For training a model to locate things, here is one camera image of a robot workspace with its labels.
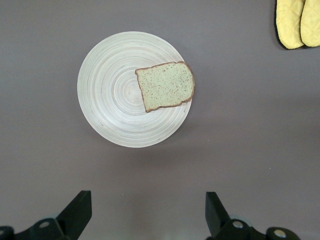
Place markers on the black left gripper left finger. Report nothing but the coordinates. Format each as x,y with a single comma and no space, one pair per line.
70,220

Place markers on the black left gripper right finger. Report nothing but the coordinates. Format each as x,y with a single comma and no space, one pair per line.
220,225

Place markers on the round wooden plate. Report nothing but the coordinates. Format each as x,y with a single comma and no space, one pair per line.
110,95

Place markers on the slice of bread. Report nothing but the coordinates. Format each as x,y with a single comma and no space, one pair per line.
166,86

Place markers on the brown table cover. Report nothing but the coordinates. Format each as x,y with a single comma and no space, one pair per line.
50,162

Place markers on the yellow quilted oven mitt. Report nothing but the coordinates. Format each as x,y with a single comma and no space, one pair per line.
287,25
311,25

